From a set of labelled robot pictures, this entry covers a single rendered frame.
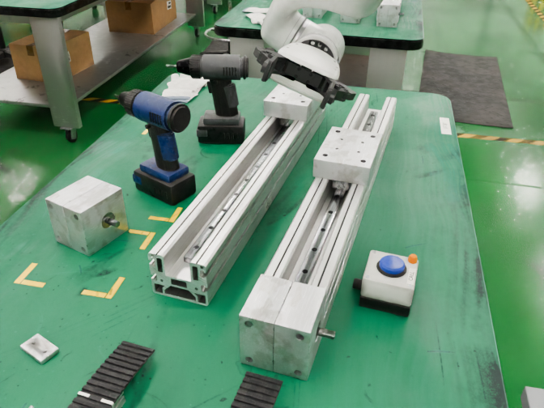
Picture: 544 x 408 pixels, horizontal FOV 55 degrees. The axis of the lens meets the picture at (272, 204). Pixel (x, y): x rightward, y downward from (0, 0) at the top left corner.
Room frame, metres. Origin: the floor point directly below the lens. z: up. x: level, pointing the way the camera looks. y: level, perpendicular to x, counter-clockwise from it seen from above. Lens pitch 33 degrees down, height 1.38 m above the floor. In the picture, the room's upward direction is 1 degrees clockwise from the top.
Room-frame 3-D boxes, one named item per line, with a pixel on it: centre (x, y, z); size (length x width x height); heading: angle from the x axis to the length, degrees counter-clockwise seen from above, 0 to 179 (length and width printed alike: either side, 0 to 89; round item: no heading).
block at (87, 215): (0.81, 0.33, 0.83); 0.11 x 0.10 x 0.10; 59
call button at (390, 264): (0.66, -0.19, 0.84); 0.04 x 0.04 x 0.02
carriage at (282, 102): (1.26, -0.05, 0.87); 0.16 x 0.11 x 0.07; 162
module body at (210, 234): (1.02, 0.02, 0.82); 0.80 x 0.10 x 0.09; 162
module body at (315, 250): (0.96, -0.16, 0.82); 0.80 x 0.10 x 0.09; 162
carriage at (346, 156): (0.96, -0.16, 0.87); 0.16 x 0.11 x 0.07; 162
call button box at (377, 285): (0.66, -0.19, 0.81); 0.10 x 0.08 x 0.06; 72
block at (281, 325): (0.54, -0.03, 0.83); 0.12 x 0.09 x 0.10; 72
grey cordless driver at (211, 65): (1.25, 0.16, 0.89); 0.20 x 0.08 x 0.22; 90
